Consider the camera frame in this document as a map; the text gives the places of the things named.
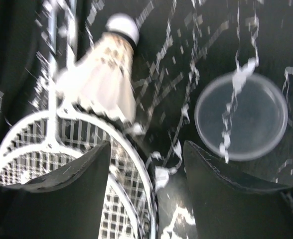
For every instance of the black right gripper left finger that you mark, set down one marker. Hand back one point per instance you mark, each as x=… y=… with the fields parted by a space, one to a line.
x=63 y=204

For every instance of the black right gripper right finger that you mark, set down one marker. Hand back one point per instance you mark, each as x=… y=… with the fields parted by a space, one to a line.
x=231 y=204

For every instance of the clear plastic tube lid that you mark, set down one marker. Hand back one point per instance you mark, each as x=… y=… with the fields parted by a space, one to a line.
x=241 y=121

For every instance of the white shuttlecock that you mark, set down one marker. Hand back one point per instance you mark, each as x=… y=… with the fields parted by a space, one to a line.
x=101 y=80

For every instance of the white badminton racket upper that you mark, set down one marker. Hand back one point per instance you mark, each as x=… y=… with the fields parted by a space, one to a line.
x=46 y=140

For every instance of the black sport racket bag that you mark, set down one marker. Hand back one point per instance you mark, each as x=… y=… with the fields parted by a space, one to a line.
x=19 y=40

